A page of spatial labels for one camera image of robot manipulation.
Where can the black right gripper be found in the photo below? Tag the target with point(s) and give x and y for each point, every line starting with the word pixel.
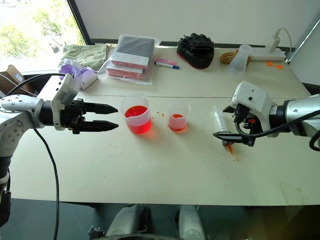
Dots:
pixel 251 128

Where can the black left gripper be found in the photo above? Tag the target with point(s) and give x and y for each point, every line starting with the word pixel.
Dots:
pixel 73 111

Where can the clear syringe with orange tip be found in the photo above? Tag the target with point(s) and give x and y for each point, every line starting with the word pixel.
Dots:
pixel 221 122

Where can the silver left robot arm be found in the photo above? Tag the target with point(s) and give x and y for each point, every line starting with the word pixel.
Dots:
pixel 17 107

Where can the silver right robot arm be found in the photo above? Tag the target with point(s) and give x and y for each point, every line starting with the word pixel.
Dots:
pixel 300 110

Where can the large beaker red liquid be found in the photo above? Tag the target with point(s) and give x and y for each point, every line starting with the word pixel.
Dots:
pixel 137 120

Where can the small beaker red liquid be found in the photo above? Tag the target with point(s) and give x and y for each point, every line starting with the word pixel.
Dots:
pixel 178 120

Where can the translucent empty plastic cup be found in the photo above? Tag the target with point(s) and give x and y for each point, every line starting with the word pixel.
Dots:
pixel 240 62

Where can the purple tissue pack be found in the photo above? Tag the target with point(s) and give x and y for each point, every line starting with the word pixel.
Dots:
pixel 86 76

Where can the green towel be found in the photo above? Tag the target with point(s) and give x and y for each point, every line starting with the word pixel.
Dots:
pixel 86 55

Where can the clear bag with books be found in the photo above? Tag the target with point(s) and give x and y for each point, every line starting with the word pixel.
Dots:
pixel 130 60

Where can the small orange cap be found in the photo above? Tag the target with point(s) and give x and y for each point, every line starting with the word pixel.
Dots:
pixel 269 63
pixel 279 66

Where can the white power strip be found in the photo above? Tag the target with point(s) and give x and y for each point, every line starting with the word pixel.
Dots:
pixel 268 55

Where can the black gloves bundle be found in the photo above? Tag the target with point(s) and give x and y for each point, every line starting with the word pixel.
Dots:
pixel 196 51

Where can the blue capped marker pen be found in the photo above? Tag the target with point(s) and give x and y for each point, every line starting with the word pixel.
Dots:
pixel 166 65

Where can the pink marker pen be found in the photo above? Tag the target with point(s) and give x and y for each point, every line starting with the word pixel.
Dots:
pixel 166 60

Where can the brown cardboard box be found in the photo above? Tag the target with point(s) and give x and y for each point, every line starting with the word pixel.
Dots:
pixel 12 80

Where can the grey rounded robot leg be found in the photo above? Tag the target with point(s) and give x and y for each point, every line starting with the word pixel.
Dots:
pixel 190 222
pixel 125 220

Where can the grey metal pole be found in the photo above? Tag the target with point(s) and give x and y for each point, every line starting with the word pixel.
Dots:
pixel 303 40

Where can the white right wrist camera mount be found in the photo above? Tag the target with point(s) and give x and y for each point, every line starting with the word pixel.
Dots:
pixel 252 97

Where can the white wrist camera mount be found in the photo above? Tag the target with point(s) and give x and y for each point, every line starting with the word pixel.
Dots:
pixel 252 97
pixel 63 92

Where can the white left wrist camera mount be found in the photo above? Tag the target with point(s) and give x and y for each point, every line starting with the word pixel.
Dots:
pixel 63 92

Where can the dark window frame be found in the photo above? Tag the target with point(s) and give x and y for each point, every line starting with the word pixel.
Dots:
pixel 80 22

